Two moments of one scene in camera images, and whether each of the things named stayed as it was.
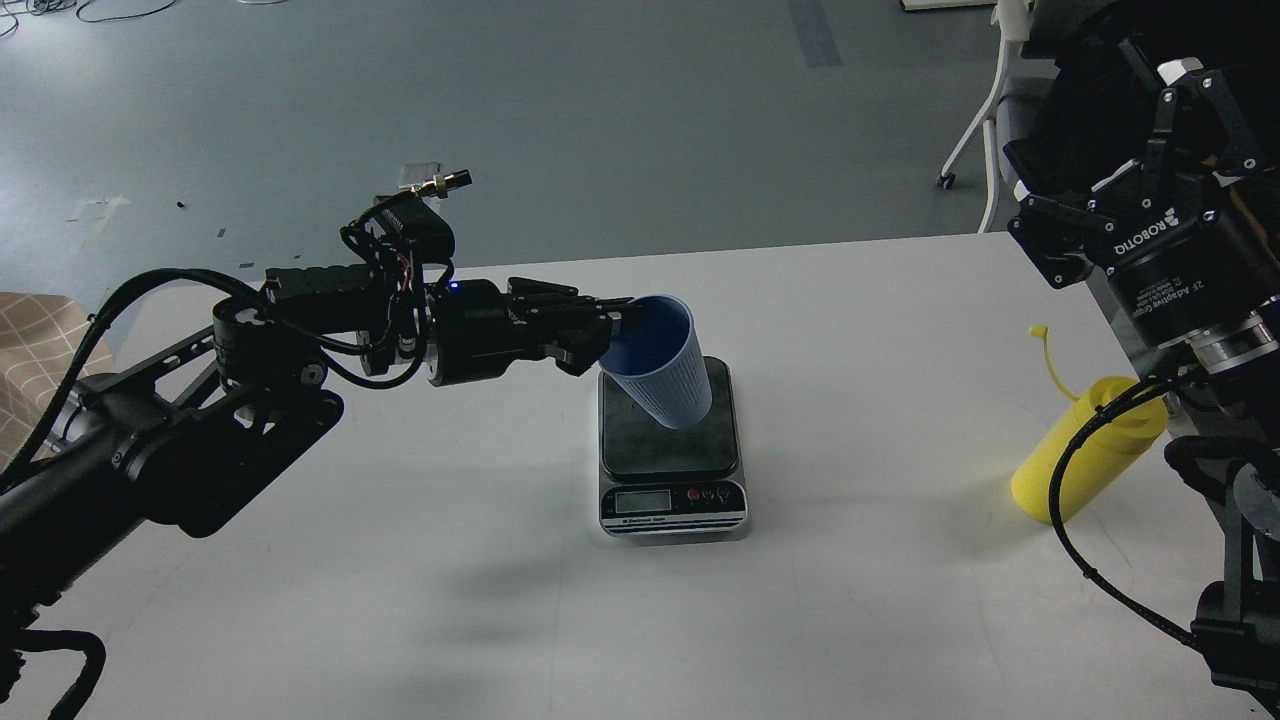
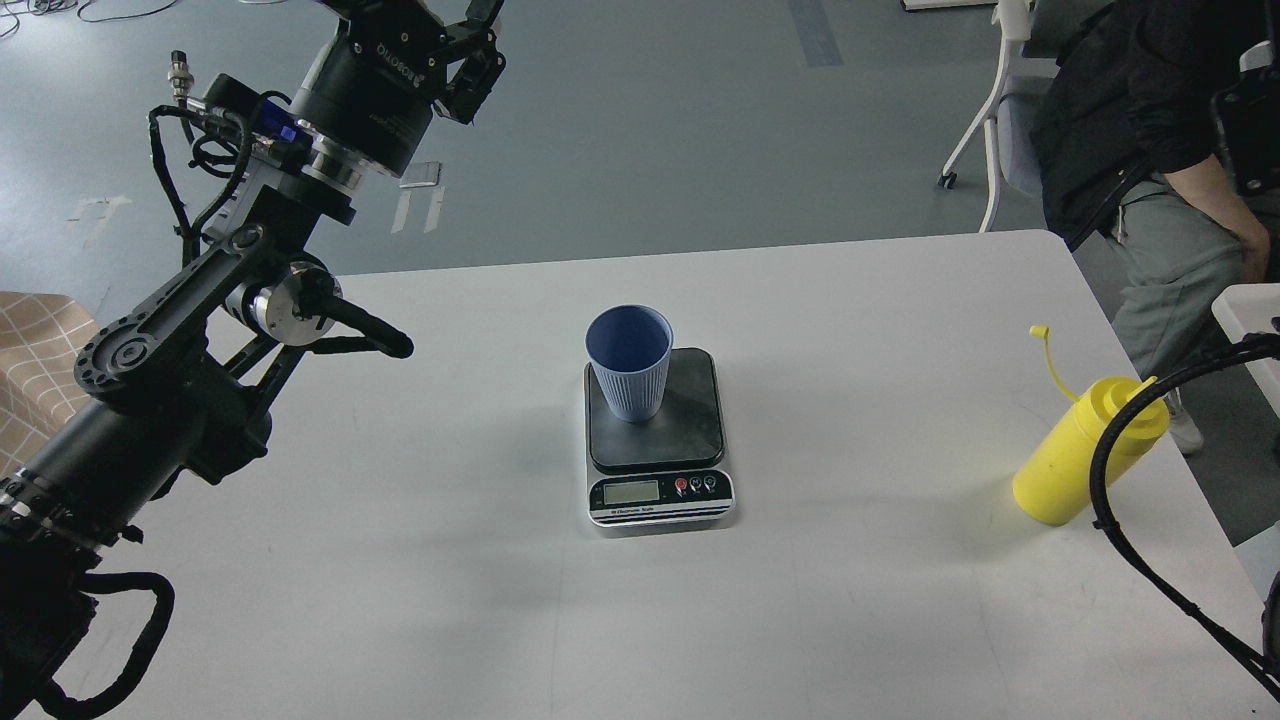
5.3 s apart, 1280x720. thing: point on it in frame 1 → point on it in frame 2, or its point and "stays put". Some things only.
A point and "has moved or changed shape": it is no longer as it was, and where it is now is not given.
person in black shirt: [1118, 60] stays put
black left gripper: [478, 329] → [387, 64]
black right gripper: [1188, 270] → [1246, 115]
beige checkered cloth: [39, 334] stays put
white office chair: [1006, 119] stays put
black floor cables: [44, 5] stays put
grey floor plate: [414, 173] stays put
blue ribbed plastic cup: [655, 356] has moved or changed shape
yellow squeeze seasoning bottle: [1109, 450] stays put
